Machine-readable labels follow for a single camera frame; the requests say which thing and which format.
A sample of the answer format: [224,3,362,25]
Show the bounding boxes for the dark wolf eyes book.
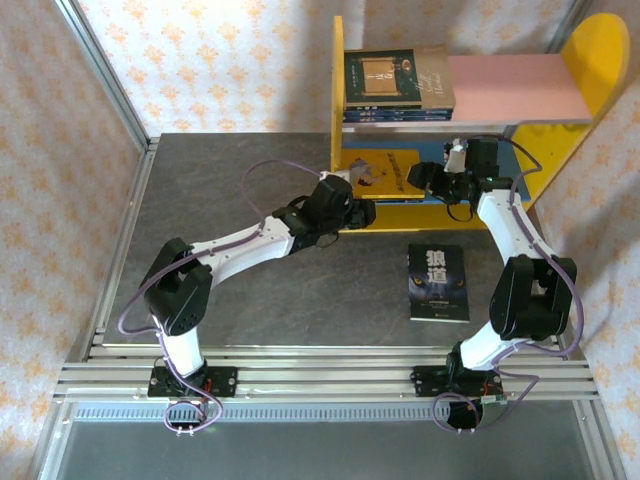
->
[406,243,472,325]

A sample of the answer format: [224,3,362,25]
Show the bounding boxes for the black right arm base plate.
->
[410,364,504,400]

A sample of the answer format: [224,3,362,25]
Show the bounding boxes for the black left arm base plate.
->
[148,366,237,400]

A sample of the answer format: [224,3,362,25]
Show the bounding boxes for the aluminium corner post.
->
[544,0,596,54]
[53,0,152,151]

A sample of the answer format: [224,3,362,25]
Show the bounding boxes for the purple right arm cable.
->
[431,133,585,436]

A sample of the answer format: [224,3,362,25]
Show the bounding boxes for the yellow pink blue bookshelf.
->
[331,12,631,235]

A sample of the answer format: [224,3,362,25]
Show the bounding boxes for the yellow cartoon book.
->
[341,148,426,201]

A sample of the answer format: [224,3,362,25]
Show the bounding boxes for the grey metal sheet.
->
[37,419,629,480]

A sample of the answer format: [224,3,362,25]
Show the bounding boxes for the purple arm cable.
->
[118,158,327,436]
[431,133,585,436]

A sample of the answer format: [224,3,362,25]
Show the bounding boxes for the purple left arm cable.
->
[118,158,327,436]

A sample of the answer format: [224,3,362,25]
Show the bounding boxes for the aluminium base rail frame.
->
[52,343,601,407]

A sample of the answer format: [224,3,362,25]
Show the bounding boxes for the dark blue face book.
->
[342,108,455,118]
[342,115,454,124]

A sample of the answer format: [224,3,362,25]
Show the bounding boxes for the green brown scroll book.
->
[343,43,457,111]

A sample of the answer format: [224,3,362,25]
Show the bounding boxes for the grey slotted cable duct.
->
[64,403,581,424]

